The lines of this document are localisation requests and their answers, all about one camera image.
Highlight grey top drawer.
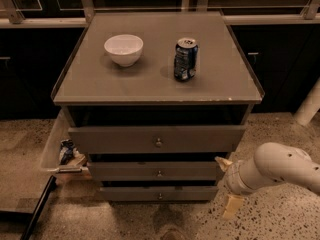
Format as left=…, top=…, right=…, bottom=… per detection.
left=69, top=125, right=245, bottom=154

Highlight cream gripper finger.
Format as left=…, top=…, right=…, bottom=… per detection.
left=222, top=194, right=244, bottom=220
left=215, top=157, right=232, bottom=172

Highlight clear plastic bin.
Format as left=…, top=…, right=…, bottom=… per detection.
left=41, top=111, right=89, bottom=178

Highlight grey drawer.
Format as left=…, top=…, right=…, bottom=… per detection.
left=69, top=125, right=245, bottom=154
left=100, top=186, right=217, bottom=202
left=87, top=162, right=223, bottom=181

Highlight black pole on floor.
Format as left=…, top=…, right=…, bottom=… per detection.
left=20, top=176, right=57, bottom=240

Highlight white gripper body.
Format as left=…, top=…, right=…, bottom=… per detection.
left=224, top=160, right=253, bottom=196

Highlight grey drawer cabinet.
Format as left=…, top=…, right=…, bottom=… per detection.
left=52, top=12, right=263, bottom=188

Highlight white post at right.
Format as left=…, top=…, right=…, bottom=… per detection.
left=294, top=77, right=320, bottom=126

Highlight grey bottom drawer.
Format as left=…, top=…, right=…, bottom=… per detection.
left=100, top=186, right=217, bottom=202

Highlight blue soda can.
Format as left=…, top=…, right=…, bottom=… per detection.
left=174, top=37, right=198, bottom=81

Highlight white ceramic bowl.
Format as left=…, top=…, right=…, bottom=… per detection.
left=104, top=34, right=144, bottom=67

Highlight blue snack bag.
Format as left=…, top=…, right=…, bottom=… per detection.
left=59, top=139, right=74, bottom=165

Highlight dark background counter cabinets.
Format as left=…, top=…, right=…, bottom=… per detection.
left=0, top=0, right=319, bottom=120

